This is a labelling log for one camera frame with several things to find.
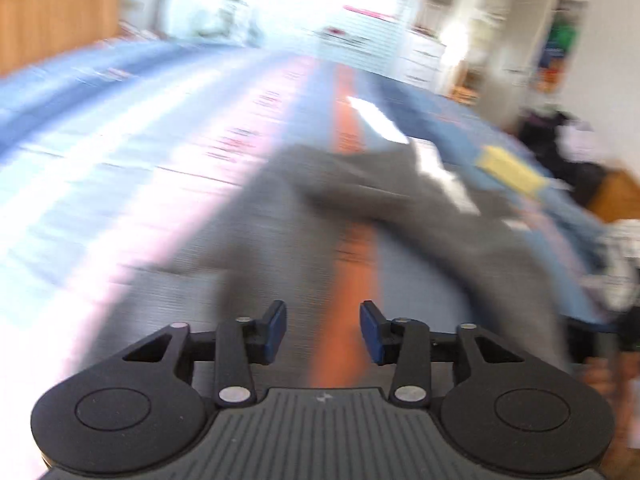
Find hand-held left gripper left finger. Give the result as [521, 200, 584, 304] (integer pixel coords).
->
[122, 300, 288, 408]

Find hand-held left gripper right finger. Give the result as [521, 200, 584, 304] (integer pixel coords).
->
[360, 300, 526, 408]

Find grey knit pants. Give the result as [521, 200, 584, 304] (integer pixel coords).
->
[165, 142, 571, 376]

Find person's right hand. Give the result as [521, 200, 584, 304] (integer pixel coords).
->
[582, 354, 640, 451]

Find wooden cabinet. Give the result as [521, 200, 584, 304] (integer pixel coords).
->
[585, 170, 640, 223]

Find pale lilac cloth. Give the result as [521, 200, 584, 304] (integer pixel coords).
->
[557, 120, 601, 161]

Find black armchair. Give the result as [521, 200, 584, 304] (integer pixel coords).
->
[517, 110, 606, 206]

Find yellow paper sheet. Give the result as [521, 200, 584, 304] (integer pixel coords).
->
[475, 145, 546, 196]

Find striped bed sheet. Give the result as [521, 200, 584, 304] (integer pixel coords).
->
[0, 40, 621, 396]

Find white drawer cabinet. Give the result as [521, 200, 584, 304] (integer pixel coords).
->
[397, 30, 446, 93]

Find white door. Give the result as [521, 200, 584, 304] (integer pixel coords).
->
[480, 0, 558, 131]

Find green bag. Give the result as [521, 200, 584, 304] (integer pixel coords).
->
[547, 22, 576, 53]

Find sliding-door wardrobe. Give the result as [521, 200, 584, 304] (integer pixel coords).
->
[160, 0, 416, 68]

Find wooden headboard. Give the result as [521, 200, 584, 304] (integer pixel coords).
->
[0, 0, 123, 78]

